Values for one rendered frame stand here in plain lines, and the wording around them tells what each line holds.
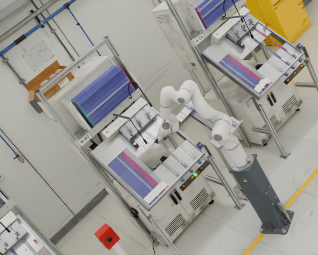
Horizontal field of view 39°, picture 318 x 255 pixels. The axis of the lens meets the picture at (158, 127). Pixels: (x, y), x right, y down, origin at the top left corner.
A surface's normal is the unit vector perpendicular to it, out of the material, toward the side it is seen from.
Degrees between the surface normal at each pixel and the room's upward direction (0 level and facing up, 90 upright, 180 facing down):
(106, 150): 45
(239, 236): 0
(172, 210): 90
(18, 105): 90
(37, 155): 90
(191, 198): 90
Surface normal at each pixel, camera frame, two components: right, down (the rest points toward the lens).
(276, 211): 0.74, -0.11
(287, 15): 0.52, 0.13
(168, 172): 0.01, -0.44
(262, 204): -0.46, 0.65
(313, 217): -0.50, -0.76
